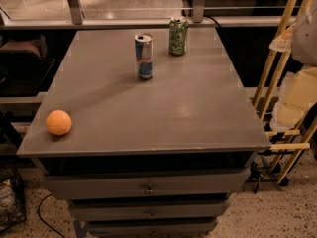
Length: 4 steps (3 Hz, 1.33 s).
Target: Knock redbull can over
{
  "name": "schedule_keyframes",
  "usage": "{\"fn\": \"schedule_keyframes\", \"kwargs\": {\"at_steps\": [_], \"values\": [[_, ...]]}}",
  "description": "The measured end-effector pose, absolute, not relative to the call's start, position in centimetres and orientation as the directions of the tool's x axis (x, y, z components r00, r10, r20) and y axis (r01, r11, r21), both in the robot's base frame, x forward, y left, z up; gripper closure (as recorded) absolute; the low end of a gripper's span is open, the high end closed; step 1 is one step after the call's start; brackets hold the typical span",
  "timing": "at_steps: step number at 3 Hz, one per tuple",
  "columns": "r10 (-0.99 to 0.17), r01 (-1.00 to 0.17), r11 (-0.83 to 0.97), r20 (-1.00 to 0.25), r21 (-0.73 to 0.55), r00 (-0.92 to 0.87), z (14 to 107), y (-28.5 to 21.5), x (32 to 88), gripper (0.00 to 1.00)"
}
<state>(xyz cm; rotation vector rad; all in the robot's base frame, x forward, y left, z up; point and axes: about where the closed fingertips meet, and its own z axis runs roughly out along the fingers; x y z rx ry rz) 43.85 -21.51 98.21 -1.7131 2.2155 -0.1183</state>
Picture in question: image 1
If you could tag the orange ball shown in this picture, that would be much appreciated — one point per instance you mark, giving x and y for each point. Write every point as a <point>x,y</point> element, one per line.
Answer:
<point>58,122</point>

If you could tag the dark chair with cushion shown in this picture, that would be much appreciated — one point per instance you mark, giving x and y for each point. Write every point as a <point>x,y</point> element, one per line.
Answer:
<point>25,69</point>

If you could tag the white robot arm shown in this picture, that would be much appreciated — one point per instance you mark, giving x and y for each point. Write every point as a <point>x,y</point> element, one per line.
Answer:
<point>298,91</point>

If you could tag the green soda can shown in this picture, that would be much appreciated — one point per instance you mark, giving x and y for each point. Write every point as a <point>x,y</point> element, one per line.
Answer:
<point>177,36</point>

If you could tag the red bull can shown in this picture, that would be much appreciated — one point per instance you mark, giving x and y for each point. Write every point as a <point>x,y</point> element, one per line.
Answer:
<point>144,55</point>

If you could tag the grey drawer cabinet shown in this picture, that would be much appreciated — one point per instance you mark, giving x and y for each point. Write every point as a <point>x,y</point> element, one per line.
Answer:
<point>146,157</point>

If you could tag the wooden easel frame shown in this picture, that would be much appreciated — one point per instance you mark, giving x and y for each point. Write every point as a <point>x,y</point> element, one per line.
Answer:
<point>286,147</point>

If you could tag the black wire basket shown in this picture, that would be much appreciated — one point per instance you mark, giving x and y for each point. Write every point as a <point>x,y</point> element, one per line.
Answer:
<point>12,196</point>

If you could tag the metal window railing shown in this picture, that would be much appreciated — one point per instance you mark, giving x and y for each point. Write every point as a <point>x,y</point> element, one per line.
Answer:
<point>97,14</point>

